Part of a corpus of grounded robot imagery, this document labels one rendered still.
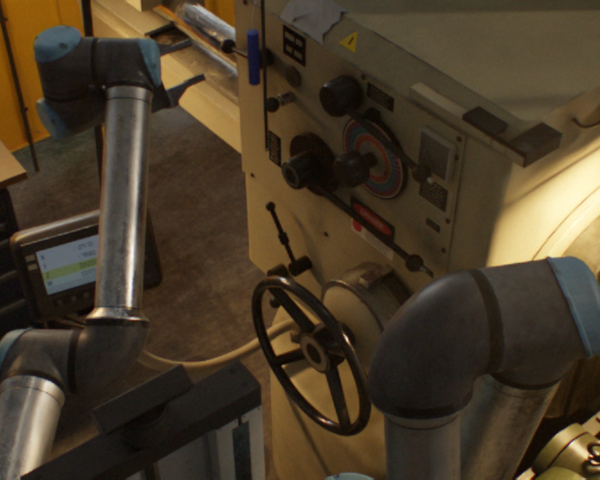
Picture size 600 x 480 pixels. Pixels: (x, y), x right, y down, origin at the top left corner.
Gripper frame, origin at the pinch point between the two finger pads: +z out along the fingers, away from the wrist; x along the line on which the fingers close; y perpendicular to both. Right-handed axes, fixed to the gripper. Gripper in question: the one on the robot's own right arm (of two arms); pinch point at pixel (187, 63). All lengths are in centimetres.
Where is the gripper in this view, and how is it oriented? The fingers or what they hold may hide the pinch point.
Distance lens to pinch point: 211.1
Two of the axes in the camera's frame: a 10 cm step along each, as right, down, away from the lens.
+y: -5.4, -0.6, 8.4
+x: 3.3, 9.0, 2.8
